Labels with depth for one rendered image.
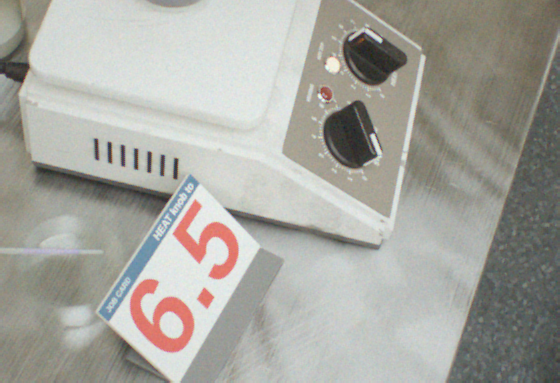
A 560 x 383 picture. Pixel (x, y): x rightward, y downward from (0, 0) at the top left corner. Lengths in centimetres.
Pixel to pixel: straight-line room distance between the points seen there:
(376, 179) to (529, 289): 93
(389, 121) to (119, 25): 16
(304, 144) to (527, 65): 19
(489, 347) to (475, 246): 84
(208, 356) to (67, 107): 14
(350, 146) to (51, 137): 15
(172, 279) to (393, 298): 12
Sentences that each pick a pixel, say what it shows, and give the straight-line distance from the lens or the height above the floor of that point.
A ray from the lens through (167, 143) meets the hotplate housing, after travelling 58.
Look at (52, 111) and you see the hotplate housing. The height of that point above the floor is 81.
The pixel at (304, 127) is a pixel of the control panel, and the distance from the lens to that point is 59.
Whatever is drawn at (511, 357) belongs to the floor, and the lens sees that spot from 148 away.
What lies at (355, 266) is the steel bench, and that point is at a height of 75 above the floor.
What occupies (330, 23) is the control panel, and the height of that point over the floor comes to 81.
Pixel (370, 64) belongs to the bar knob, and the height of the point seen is 80.
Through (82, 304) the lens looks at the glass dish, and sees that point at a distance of 60.
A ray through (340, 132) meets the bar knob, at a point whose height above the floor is 81.
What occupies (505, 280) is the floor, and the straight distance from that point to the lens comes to 153.
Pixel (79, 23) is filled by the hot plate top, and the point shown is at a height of 84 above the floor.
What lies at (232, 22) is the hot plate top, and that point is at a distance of 59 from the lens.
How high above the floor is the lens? 129
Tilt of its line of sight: 57 degrees down
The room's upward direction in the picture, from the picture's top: 11 degrees clockwise
